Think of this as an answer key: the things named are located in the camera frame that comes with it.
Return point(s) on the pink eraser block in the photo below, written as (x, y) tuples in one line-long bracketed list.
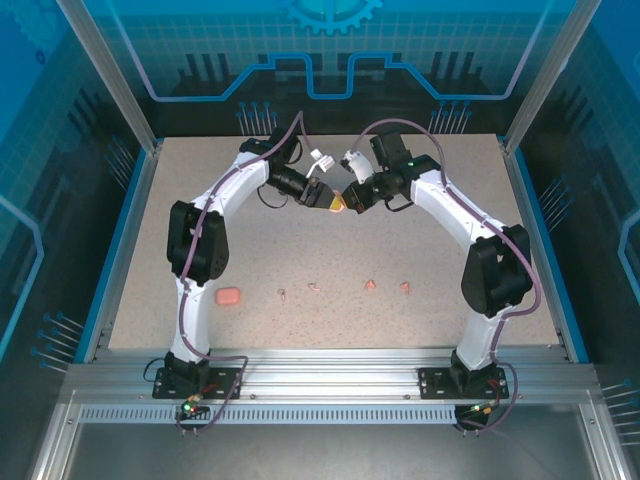
[(227, 296)]

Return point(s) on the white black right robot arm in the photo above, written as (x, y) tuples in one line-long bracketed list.
[(475, 340)]

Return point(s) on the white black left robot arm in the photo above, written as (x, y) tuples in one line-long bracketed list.
[(195, 320)]

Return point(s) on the blue table edge strip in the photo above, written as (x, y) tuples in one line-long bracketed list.
[(548, 250), (116, 250)]

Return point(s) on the small LED circuit board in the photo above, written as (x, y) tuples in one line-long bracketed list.
[(484, 409), (190, 407)]

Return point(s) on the grey metal floor panel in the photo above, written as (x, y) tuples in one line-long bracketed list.
[(325, 455)]

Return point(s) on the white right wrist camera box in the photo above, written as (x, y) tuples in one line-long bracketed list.
[(357, 165)]

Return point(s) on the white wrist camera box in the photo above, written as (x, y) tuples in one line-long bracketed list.
[(320, 162), (357, 165)]

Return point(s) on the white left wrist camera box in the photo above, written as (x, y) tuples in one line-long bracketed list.
[(320, 162)]

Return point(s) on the aluminium mounting rail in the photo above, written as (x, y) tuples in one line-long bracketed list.
[(325, 370)]

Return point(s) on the aluminium side rail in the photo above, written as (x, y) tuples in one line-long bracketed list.
[(129, 250), (536, 250)]

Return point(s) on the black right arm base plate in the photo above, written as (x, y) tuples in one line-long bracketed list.
[(435, 382)]

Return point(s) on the aluminium frame post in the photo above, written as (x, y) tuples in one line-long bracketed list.
[(111, 75), (545, 75)]

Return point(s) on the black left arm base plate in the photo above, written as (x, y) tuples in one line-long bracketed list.
[(225, 382)]

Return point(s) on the aluminium frame bar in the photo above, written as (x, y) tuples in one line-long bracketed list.
[(606, 445), (52, 440)]

